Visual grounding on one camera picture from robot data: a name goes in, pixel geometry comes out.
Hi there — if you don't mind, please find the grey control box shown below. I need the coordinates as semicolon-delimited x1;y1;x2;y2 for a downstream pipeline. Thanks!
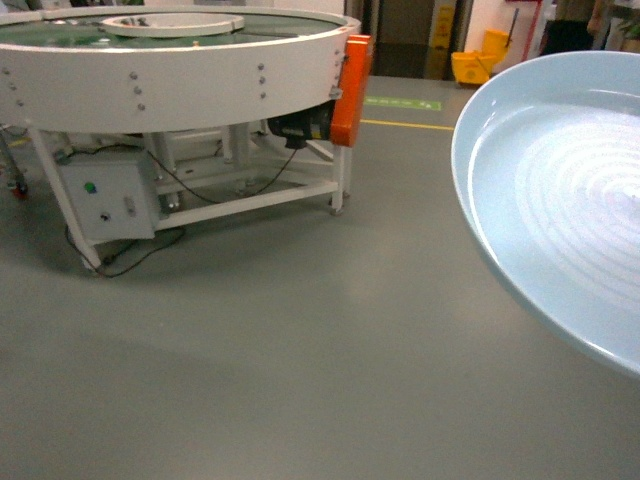
60;149;160;242

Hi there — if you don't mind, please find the yellow wet floor sign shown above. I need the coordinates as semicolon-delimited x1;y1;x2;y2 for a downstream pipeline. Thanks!
425;1;456;80

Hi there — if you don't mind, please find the black power cable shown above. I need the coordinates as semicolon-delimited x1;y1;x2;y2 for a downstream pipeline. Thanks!
64;143;301;279

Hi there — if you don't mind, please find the yellow mop bucket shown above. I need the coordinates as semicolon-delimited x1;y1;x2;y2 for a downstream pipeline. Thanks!
451;29;511;85

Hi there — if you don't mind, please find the black electric motor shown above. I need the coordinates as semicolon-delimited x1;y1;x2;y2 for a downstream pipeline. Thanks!
267;101;335;150

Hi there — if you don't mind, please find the light blue oval tray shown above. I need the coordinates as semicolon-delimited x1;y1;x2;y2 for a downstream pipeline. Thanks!
451;50;639;378

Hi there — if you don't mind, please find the orange motor guard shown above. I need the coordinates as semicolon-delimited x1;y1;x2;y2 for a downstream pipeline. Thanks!
330;35;374;147

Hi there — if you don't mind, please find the white round conveyor table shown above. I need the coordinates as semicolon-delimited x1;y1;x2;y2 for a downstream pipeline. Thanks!
1;5;362;273

